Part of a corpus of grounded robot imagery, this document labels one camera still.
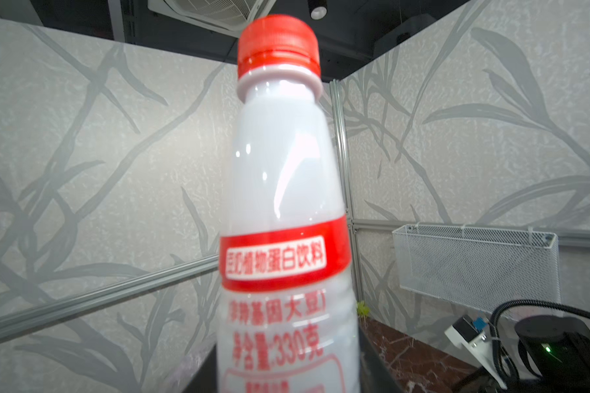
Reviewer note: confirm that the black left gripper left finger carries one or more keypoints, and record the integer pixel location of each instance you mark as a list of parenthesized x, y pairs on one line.
[(202, 371)]

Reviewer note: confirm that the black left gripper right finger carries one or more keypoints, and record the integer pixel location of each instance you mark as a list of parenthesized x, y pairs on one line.
[(374, 375)]

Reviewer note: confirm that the white bottle red cap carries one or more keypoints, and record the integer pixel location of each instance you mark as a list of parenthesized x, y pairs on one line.
[(287, 317)]

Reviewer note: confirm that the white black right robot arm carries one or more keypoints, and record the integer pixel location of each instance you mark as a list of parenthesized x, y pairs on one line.
[(554, 349)]

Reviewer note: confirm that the potted plant white pot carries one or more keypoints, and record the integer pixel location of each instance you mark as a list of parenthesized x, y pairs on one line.
[(363, 310)]

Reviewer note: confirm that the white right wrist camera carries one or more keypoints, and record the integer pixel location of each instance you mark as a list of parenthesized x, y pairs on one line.
[(471, 335)]

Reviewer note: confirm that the white wire mesh basket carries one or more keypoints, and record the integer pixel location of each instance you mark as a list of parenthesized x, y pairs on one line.
[(477, 267)]

